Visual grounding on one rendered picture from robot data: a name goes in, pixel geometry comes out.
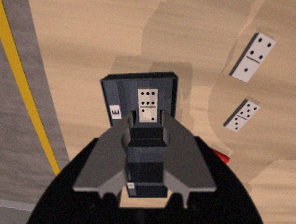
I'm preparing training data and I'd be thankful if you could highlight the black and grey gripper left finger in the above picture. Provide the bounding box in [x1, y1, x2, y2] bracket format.
[26, 110, 136, 224]

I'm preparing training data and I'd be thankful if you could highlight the white domino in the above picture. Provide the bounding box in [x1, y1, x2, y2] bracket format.
[138, 87, 158, 122]
[229, 33, 276, 83]
[223, 99, 260, 132]

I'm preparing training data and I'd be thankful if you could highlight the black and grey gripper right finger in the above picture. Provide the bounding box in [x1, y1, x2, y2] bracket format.
[160, 109, 264, 224]

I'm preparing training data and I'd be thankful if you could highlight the dark grey rack of three bins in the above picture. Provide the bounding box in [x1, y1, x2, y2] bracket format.
[100, 72, 179, 198]

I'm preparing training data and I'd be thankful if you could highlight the red cylinder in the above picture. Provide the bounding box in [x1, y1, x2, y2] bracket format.
[211, 148, 230, 164]

